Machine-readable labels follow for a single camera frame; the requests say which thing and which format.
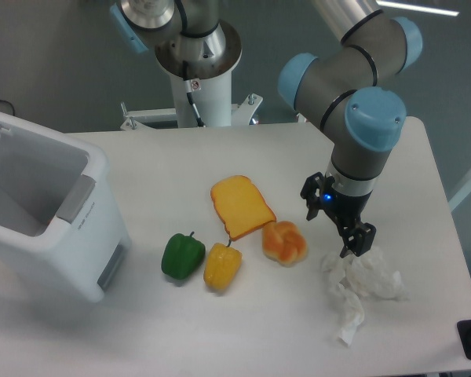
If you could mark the yellow toast slice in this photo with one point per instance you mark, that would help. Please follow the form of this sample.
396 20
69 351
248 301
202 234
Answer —
240 206

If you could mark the green bell pepper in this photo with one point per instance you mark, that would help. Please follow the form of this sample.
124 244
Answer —
182 255

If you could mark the white plastic trash can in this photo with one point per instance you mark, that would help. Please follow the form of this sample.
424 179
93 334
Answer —
60 224

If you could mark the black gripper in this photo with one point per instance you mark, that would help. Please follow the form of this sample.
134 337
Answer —
343 210

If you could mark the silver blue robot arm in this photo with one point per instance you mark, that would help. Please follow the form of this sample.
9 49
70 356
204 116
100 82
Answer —
340 96

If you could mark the crumpled white tissue paper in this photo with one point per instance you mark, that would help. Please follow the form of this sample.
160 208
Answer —
350 279

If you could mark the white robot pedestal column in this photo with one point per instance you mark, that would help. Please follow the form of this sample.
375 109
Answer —
212 98

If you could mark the yellow bell pepper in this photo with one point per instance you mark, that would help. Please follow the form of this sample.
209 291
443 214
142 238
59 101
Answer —
222 264

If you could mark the knotted bread roll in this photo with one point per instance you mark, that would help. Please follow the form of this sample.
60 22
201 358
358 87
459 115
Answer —
283 242

